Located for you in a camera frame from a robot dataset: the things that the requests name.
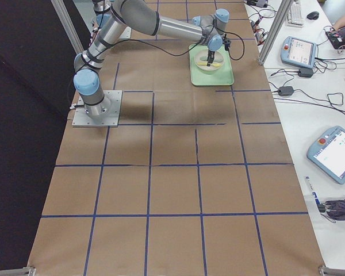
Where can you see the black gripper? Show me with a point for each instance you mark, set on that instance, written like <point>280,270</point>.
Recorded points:
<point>210,54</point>

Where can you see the yellow fork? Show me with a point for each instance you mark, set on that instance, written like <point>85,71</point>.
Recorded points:
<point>204,64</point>

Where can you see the white round plate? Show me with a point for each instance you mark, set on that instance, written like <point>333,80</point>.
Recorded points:
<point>202,56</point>

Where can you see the light green tray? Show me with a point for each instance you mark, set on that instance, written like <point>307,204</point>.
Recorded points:
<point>221,77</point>

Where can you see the black power adapter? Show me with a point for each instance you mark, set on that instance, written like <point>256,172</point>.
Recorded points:
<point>284,91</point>
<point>305,72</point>

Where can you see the blue teach pendant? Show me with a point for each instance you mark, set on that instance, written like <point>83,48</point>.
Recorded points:
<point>328,153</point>
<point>298,52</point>

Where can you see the white keyboard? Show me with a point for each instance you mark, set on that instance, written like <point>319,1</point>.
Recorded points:
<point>294,16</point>

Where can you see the black computer mouse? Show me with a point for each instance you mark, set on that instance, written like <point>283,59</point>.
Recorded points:
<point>313,15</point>

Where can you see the brown paper table cover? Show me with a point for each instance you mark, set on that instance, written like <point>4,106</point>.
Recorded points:
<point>193,181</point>

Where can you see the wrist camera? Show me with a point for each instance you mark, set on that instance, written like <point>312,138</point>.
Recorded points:
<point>226,42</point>

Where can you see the aluminium frame post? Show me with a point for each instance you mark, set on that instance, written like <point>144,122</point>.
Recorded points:
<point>274,30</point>

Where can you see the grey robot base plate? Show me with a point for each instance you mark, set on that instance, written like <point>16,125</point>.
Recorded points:
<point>106,113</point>

